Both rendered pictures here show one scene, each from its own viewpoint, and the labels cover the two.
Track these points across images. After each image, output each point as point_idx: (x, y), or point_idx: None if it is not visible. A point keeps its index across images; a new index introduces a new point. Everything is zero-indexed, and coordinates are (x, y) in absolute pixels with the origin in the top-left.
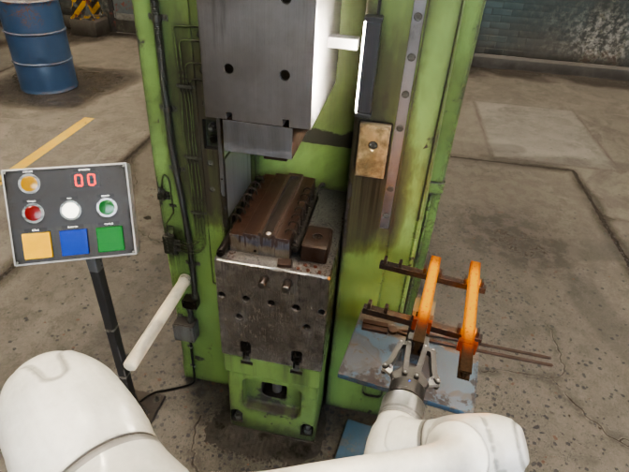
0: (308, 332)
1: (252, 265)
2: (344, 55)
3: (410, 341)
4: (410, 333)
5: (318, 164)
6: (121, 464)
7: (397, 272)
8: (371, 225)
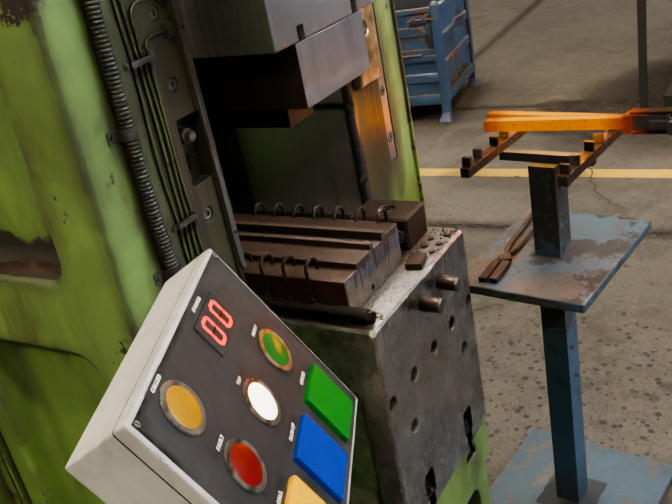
0: (467, 356)
1: (407, 294)
2: None
3: (670, 117)
4: (652, 121)
5: None
6: None
7: (482, 166)
8: (385, 164)
